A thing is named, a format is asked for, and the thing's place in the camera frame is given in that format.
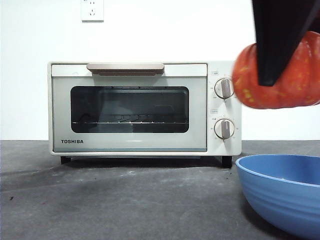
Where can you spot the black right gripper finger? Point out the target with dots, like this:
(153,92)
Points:
(277,37)

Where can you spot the orange pumpkin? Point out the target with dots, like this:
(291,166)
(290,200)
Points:
(295,87)

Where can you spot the blue bowl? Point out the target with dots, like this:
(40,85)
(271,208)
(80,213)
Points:
(280,190)

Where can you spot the oven temperature knob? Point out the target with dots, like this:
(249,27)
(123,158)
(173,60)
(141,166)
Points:
(225,88)

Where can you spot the oven timer knob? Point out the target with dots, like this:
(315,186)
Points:
(225,128)

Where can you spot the white Toshiba toaster oven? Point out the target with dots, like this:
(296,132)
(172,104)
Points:
(225,147)

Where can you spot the white wall outlet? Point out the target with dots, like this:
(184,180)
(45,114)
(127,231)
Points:
(92,11)

